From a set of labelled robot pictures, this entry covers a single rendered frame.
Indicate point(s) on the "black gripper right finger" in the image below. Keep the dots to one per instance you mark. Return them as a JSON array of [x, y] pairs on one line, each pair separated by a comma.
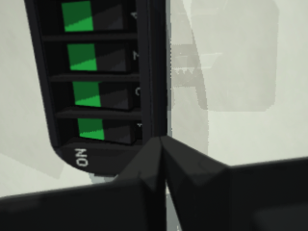
[[209, 195]]

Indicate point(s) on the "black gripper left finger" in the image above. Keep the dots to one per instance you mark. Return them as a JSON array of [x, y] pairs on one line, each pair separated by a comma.
[[136, 200]]

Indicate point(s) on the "dark grey rounded unit with white label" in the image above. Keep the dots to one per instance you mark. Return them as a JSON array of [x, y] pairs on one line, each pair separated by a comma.
[[102, 72]]

